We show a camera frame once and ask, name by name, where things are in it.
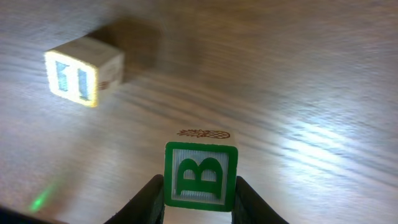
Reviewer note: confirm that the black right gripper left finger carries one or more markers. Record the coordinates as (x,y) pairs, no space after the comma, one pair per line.
(146,207)

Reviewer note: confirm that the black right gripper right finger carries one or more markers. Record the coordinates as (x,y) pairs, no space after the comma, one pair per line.
(250,208)

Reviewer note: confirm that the green B wooden block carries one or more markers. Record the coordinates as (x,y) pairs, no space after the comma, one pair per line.
(200,170)

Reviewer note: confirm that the yellow number eleven block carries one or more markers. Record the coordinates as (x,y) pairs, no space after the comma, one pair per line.
(84,70)

